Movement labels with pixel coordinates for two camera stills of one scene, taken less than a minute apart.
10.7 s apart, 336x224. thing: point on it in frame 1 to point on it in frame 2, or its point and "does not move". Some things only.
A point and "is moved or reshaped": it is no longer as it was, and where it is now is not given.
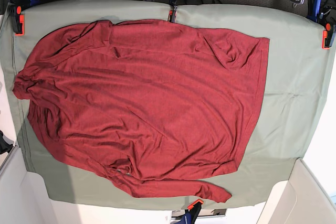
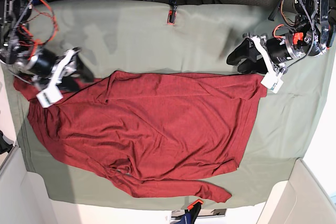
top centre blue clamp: [173, 10] does not move
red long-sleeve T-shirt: [159, 106] is moved or reshaped
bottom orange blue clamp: [191, 214] does not move
